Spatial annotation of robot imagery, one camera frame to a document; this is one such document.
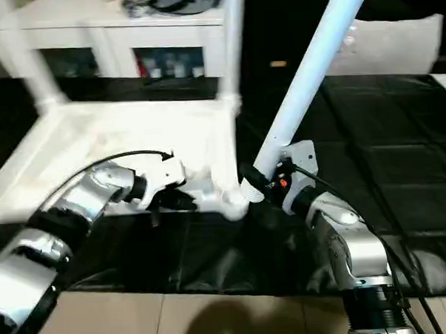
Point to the white plastic table top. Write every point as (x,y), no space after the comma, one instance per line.
(113,123)

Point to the white plastic table leg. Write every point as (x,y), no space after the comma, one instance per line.
(232,44)
(37,71)
(308,78)

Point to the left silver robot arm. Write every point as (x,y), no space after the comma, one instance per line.
(45,248)

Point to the black work surface mat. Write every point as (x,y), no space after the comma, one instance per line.
(373,131)

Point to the white cup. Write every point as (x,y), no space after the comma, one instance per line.
(197,71)

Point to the red bottle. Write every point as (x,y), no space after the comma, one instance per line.
(140,66)

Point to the white sideboard with glass doors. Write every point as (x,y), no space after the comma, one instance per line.
(147,33)

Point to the grey pillow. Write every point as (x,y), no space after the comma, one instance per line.
(388,45)

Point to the white flat board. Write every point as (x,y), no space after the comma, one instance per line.
(445,85)

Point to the black tangled item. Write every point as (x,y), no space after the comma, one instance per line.
(136,3)

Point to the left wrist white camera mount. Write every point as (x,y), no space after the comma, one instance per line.
(164,173)

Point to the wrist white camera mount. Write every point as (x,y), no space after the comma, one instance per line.
(164,173)
(304,156)

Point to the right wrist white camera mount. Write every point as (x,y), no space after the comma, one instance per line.
(304,156)

